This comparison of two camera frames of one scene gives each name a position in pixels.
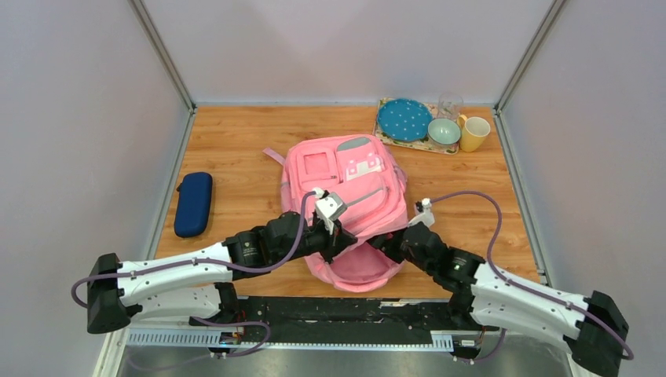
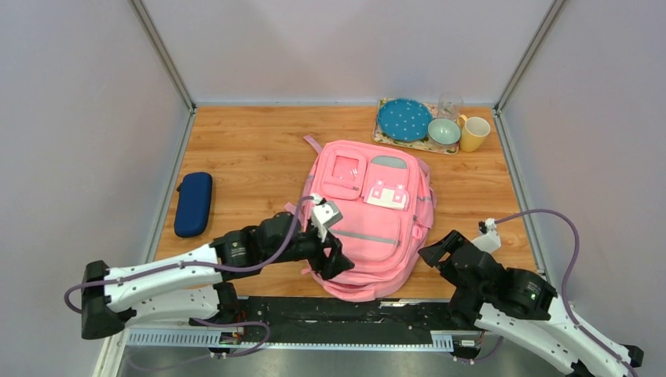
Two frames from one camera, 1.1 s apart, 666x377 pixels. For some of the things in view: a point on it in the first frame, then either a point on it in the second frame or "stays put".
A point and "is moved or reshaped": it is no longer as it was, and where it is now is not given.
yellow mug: [473, 132] stays put
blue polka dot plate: [404, 119] stays put
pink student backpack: [359, 182] is moved or reshaped
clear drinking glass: [449, 106] stays put
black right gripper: [388, 246] -> [432, 254]
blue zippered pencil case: [193, 204] stays put
